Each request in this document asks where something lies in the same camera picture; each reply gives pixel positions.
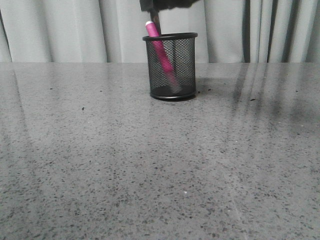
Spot black mesh pen holder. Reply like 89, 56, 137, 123
142, 32, 198, 101

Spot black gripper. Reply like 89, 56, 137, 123
139, 0, 198, 12

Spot grey orange handled scissors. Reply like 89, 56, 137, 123
149, 9, 162, 36

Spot grey white curtain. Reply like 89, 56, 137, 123
0, 0, 320, 63

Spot pink marker pen clear cap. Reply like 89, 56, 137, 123
145, 21, 181, 94

